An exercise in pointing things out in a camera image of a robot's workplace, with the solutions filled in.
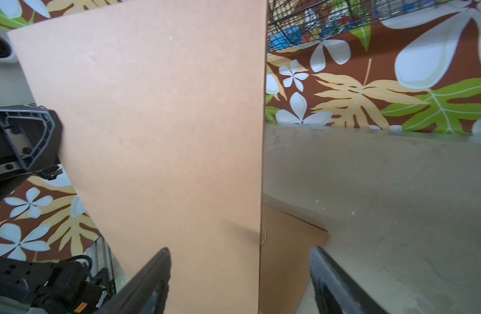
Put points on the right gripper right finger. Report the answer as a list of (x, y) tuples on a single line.
[(335, 291)]

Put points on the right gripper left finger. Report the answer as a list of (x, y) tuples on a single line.
[(147, 291)]

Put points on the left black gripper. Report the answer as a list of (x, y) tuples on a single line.
[(30, 138)]

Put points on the brown file bag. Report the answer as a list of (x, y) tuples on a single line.
[(162, 107), (284, 270)]

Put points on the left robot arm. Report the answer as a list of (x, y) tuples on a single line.
[(52, 256)]

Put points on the blue object in basket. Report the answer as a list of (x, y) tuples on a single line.
[(282, 40)]

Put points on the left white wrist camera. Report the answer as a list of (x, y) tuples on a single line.
[(7, 52)]

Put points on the black wire basket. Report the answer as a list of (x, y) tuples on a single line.
[(325, 19)]

